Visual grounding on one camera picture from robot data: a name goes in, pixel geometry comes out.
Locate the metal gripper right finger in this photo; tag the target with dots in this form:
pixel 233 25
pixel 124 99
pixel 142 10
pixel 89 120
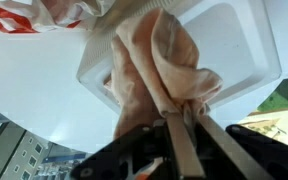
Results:
pixel 245 164

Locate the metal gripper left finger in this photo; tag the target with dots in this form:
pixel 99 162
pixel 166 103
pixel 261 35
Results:
pixel 188 164

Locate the pink cloth with black strap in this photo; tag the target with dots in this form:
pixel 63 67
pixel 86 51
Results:
pixel 155 71

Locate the white plastic storage box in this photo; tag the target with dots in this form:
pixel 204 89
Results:
pixel 234 39

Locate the round white table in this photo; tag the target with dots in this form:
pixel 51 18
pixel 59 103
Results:
pixel 39 90

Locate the white red plastic bag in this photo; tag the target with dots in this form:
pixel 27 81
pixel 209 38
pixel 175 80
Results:
pixel 37 16

